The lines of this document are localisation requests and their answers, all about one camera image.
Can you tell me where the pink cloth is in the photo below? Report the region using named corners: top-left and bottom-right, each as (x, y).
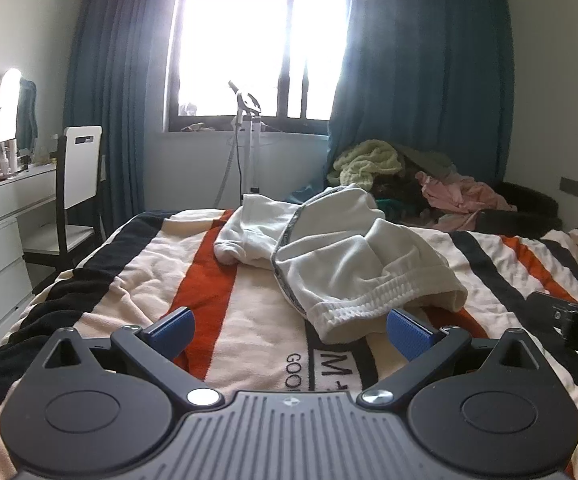
top-left (415, 170), bottom-right (518, 215)

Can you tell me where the dark brown cloth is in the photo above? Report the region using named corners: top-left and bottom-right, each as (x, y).
top-left (370, 174), bottom-right (440, 212)

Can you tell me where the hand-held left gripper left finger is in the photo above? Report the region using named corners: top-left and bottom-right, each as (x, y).
top-left (31, 306), bottom-right (224, 407)

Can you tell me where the grey cloth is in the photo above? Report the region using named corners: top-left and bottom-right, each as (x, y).
top-left (393, 142), bottom-right (458, 182)

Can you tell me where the striped orange black cream blanket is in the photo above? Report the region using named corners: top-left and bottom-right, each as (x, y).
top-left (0, 207), bottom-right (578, 480)

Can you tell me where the white chair with black frame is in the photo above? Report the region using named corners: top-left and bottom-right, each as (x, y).
top-left (21, 126), bottom-right (106, 288)

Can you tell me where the white garment steamer stand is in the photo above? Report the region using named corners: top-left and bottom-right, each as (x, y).
top-left (218, 80), bottom-right (266, 209)

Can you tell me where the teal cloth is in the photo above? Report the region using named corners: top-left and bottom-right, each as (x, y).
top-left (17, 79), bottom-right (39, 154)

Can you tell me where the lit vanity mirror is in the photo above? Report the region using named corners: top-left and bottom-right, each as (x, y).
top-left (0, 69), bottom-right (22, 155)

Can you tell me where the yellow-green fleece blanket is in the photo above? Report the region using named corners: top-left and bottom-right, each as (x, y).
top-left (326, 139), bottom-right (406, 192)

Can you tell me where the windowsill clutter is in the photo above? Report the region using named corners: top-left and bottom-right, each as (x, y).
top-left (178, 102), bottom-right (210, 134)

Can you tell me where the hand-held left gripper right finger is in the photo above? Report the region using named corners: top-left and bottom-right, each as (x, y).
top-left (359, 308), bottom-right (552, 407)

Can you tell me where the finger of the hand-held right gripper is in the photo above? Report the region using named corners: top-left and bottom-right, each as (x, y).
top-left (525, 290), bottom-right (578, 335)

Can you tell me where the window with dark frame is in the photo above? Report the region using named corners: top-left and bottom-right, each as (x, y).
top-left (161, 0), bottom-right (356, 136)

